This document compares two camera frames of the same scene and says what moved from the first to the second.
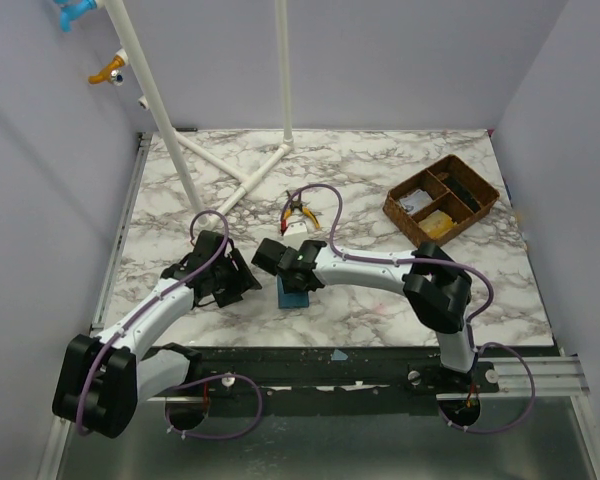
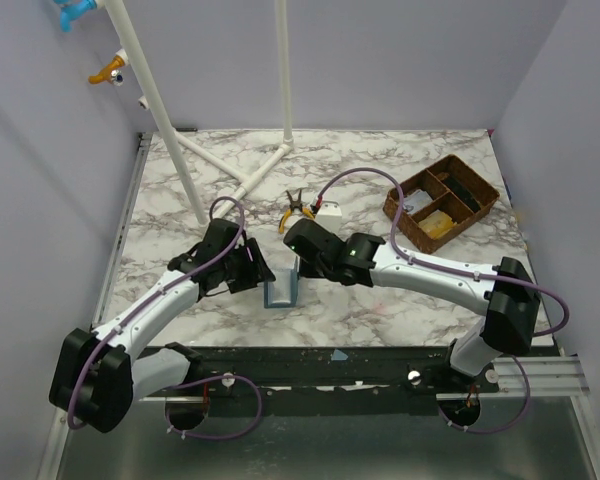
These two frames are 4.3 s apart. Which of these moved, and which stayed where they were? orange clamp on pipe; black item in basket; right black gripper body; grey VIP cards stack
Moved: right black gripper body
Stayed: grey VIP cards stack; black item in basket; orange clamp on pipe
